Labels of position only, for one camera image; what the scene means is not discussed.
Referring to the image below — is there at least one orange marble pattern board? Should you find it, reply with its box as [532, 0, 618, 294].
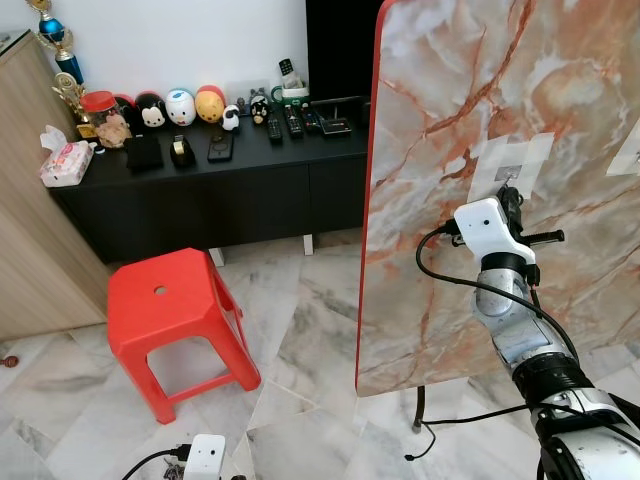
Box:
[354, 0, 640, 399]

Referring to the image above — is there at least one black board stand leg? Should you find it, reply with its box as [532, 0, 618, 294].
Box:
[409, 384, 432, 433]

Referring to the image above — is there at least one black television screen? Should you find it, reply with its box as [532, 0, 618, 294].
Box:
[304, 0, 387, 102]

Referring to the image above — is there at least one green mug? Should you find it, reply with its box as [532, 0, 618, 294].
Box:
[270, 57, 312, 107]

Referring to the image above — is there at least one black penguin figure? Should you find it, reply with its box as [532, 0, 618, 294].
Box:
[249, 93, 272, 127]

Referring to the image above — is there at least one black TV console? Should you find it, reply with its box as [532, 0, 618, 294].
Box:
[47, 95, 372, 267]

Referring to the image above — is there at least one panda figure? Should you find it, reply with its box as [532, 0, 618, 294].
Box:
[220, 102, 242, 133]

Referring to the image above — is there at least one black phone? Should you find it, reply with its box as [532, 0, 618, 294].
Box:
[206, 129, 237, 164]

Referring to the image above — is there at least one yellow round plush toy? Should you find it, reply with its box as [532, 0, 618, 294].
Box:
[194, 84, 228, 125]

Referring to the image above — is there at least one black tape dispenser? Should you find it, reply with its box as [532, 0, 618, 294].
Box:
[167, 132, 198, 167]

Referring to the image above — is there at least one white round plush toy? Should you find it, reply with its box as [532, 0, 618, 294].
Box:
[164, 87, 198, 127]

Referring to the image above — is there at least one red plastic stool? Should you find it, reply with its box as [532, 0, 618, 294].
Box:
[106, 247, 264, 426]

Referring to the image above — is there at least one black fabric pouch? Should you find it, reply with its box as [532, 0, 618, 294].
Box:
[124, 132, 165, 172]

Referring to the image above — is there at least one black white mouse plush toy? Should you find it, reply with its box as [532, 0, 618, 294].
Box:
[134, 91, 169, 130]

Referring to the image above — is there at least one clear snack jar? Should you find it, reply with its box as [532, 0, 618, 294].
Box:
[79, 89, 135, 150]

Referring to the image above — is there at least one pink white tissue pack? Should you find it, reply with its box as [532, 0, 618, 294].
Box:
[37, 124, 97, 189]

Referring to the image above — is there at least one light wooden cabinet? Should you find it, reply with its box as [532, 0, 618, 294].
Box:
[0, 28, 113, 343]

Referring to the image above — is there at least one blue gold trophy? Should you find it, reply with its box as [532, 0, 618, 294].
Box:
[24, 0, 87, 87]

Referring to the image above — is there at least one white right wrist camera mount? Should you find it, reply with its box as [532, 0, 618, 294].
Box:
[452, 196, 537, 267]

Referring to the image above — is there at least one taped adhesive wall hook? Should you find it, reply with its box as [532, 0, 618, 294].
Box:
[604, 119, 640, 180]
[467, 132, 557, 202]

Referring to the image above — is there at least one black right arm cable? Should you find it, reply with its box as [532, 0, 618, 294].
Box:
[414, 222, 583, 401]

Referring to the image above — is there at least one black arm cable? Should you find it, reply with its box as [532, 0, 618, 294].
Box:
[414, 222, 583, 401]
[121, 446, 192, 480]

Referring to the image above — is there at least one thin black floor cable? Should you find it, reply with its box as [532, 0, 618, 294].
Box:
[404, 398, 543, 462]

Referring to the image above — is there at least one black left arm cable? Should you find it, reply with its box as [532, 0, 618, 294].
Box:
[121, 446, 192, 480]

